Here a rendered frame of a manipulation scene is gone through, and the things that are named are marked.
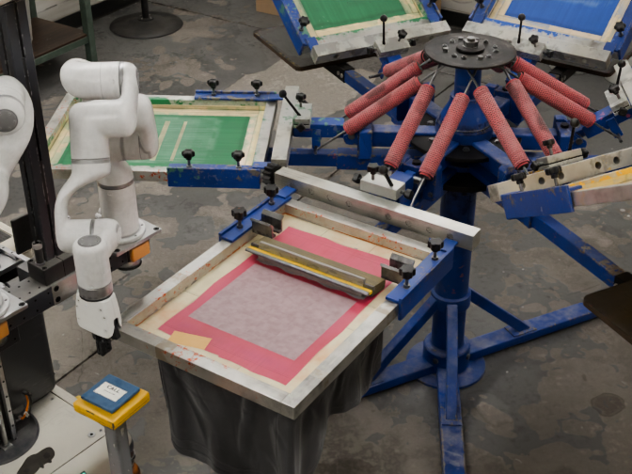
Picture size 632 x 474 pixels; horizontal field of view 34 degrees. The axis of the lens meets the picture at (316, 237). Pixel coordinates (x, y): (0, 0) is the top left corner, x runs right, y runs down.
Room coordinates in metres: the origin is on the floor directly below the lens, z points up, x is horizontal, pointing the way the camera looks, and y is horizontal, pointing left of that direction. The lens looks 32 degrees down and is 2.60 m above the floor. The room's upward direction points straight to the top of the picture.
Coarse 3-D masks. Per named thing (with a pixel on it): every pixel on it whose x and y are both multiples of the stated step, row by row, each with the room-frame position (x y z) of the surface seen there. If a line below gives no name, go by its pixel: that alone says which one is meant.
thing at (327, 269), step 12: (276, 252) 2.47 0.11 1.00; (288, 252) 2.45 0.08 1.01; (276, 264) 2.46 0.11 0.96; (312, 264) 2.40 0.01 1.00; (324, 264) 2.38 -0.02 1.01; (312, 276) 2.39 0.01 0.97; (336, 276) 2.36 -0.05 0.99; (348, 276) 2.34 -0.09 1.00; (360, 276) 2.33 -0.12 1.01; (336, 288) 2.35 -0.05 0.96
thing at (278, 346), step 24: (360, 264) 2.47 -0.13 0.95; (312, 288) 2.35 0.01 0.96; (384, 288) 2.35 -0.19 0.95; (288, 312) 2.24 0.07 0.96; (312, 312) 2.24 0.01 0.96; (336, 312) 2.24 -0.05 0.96; (264, 336) 2.14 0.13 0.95; (288, 336) 2.14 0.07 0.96; (312, 336) 2.14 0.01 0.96; (336, 336) 2.14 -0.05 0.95; (240, 360) 2.04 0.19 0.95; (264, 360) 2.04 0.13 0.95; (288, 360) 2.04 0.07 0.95
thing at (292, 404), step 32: (320, 224) 2.68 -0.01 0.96; (352, 224) 2.63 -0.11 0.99; (224, 256) 2.50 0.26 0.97; (416, 256) 2.50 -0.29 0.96; (160, 288) 2.31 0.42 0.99; (128, 320) 2.16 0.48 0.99; (384, 320) 2.17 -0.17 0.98; (160, 352) 2.05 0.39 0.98; (192, 352) 2.03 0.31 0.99; (352, 352) 2.04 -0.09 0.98; (224, 384) 1.94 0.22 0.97; (256, 384) 1.91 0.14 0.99; (320, 384) 1.91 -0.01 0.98; (288, 416) 1.83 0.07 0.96
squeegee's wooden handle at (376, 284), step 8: (256, 240) 2.54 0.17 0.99; (264, 240) 2.54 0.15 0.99; (272, 240) 2.55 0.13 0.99; (288, 248) 2.50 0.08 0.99; (296, 248) 2.50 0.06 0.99; (312, 256) 2.46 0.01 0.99; (320, 256) 2.47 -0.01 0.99; (328, 264) 2.41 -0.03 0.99; (336, 264) 2.42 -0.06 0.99; (344, 264) 2.42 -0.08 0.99; (352, 272) 2.38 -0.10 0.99; (360, 272) 2.38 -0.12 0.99; (368, 280) 2.33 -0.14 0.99; (376, 280) 2.34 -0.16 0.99; (384, 280) 2.34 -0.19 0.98; (368, 288) 2.30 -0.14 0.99; (376, 288) 2.31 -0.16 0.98
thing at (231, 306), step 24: (288, 240) 2.60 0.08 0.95; (312, 240) 2.60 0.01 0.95; (240, 264) 2.47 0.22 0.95; (264, 264) 2.47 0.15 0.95; (216, 288) 2.35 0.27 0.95; (240, 288) 2.35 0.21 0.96; (264, 288) 2.35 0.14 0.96; (288, 288) 2.35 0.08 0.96; (192, 312) 2.24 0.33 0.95; (216, 312) 2.24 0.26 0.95; (240, 312) 2.24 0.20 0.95; (264, 312) 2.24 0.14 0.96; (216, 336) 2.14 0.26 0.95; (240, 336) 2.14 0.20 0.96
